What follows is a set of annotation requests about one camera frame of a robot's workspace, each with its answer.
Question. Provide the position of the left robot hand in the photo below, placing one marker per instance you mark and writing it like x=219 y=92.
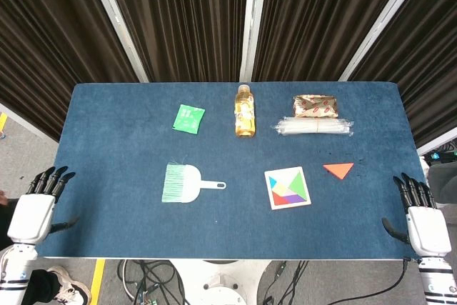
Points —
x=30 y=217

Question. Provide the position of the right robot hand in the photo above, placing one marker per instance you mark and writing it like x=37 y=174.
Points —
x=428 y=230

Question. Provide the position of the orange triangle tangram piece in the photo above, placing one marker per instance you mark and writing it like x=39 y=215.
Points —
x=339 y=170

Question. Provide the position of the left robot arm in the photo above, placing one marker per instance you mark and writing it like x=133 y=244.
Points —
x=16 y=269

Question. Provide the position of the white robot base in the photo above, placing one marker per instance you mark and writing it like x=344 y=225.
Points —
x=221 y=283

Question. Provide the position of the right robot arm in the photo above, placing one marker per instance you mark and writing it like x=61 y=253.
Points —
x=437 y=280

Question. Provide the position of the purple parallelogram tangram piece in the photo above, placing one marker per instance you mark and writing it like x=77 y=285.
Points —
x=297 y=198

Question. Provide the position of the green triangle tangram piece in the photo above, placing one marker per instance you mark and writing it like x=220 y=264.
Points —
x=298 y=187

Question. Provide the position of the pink triangular block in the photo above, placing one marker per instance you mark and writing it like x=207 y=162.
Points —
x=290 y=193

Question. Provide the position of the yellow square tangram piece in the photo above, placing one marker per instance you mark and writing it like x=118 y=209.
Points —
x=282 y=189

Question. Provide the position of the red triangle tangram piece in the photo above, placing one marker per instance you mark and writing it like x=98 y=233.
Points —
x=279 y=199

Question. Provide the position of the wooden tangram tray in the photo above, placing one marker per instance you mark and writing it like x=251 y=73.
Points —
x=283 y=176

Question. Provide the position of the pale green hand brush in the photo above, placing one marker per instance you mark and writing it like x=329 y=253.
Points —
x=185 y=183

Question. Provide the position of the blue triangle tangram piece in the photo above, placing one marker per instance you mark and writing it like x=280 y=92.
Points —
x=271 y=181

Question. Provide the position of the grey seat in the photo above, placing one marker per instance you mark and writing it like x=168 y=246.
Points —
x=444 y=183

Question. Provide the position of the black trouser leg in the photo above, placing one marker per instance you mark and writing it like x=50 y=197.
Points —
x=41 y=285

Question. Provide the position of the black device with cyan lights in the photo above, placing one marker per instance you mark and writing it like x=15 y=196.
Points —
x=441 y=156

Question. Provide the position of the white sneaker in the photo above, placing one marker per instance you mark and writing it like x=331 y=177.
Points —
x=69 y=285

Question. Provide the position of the yellow floor tape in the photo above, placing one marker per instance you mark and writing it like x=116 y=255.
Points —
x=97 y=280

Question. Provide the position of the bundle of clear straws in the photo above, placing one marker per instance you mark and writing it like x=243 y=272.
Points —
x=314 y=127

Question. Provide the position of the gold snack package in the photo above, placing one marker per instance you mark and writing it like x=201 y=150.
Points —
x=316 y=106

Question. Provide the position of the dark brown curtain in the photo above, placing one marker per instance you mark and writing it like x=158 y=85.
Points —
x=43 y=33
x=428 y=51
x=314 y=15
x=185 y=15

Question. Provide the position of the green foil packet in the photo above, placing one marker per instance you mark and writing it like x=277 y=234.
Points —
x=188 y=119

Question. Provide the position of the blue table cloth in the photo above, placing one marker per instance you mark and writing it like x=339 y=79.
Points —
x=228 y=226

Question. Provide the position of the yellow drink bottle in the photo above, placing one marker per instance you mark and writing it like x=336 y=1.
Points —
x=245 y=115

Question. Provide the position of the white frame rail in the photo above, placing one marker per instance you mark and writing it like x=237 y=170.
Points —
x=437 y=145

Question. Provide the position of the white table frame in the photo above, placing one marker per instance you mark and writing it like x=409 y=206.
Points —
x=228 y=258

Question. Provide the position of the white frame post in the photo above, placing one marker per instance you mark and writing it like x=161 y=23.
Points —
x=251 y=19
x=116 y=21
x=383 y=15

